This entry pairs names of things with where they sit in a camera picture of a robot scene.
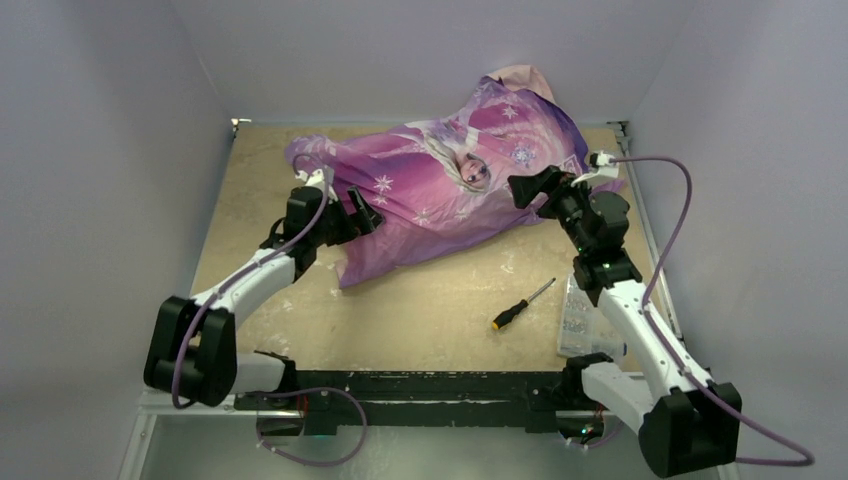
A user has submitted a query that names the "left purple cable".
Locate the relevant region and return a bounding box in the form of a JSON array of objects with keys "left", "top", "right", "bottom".
[{"left": 170, "top": 153, "right": 333, "bottom": 410}]

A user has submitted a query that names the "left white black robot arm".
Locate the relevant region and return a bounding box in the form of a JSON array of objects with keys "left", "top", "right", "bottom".
[{"left": 143, "top": 186, "right": 385, "bottom": 409}]

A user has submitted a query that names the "pink purple printed pillowcase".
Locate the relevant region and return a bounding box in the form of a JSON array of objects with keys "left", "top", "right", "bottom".
[{"left": 284, "top": 65, "right": 590, "bottom": 288}]

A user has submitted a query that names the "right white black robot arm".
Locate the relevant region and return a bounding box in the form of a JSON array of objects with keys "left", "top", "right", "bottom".
[{"left": 508, "top": 166, "right": 742, "bottom": 478}]

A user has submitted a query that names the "clear plastic parts box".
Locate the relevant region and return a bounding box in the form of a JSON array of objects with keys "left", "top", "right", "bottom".
[{"left": 557, "top": 274, "right": 627, "bottom": 364}]

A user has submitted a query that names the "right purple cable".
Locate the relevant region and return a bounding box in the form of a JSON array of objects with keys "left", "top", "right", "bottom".
[{"left": 609, "top": 155, "right": 815, "bottom": 468}]

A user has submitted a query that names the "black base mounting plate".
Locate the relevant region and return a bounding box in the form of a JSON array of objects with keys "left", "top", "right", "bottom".
[{"left": 234, "top": 370, "right": 615, "bottom": 439}]

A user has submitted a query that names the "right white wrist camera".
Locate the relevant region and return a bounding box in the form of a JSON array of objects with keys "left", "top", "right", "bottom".
[{"left": 571, "top": 151, "right": 619, "bottom": 188}]

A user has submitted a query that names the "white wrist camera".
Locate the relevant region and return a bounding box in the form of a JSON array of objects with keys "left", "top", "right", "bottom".
[
  {"left": 296, "top": 167, "right": 338, "bottom": 202},
  {"left": 571, "top": 151, "right": 619, "bottom": 188}
]

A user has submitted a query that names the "aluminium frame rail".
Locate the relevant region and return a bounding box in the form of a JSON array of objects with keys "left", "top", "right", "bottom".
[{"left": 119, "top": 390, "right": 321, "bottom": 479}]

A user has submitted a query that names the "yellow black screwdriver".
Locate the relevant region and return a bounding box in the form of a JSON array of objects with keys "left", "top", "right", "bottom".
[{"left": 491, "top": 277, "right": 556, "bottom": 331}]

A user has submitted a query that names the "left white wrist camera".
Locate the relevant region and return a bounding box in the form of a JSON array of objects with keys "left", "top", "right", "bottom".
[{"left": 296, "top": 167, "right": 338, "bottom": 202}]

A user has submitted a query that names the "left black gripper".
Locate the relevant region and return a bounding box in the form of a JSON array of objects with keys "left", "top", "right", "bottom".
[{"left": 310, "top": 187, "right": 383, "bottom": 247}]

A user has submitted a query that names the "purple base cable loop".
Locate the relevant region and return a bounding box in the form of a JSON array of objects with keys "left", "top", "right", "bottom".
[{"left": 255, "top": 387, "right": 368, "bottom": 468}]

